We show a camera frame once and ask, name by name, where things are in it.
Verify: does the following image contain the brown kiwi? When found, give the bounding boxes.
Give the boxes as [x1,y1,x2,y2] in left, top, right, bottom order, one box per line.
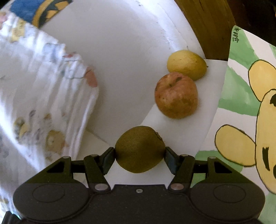
[115,126,166,173]

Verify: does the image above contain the colourful anime drawing sheets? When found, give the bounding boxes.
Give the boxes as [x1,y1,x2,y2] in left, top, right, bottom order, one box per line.
[196,26,275,223]

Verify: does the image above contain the red apple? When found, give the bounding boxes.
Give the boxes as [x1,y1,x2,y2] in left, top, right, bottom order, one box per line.
[154,72,198,119]

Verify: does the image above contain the white cartoon print cloth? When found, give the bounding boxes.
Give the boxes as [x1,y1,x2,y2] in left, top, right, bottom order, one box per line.
[1,1,99,215]

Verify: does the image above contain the yellow fruit at back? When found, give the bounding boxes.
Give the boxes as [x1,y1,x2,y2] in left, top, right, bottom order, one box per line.
[167,50,208,81]

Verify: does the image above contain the wooden door frame post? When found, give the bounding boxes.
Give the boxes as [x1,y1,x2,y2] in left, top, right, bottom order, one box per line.
[176,0,235,61]

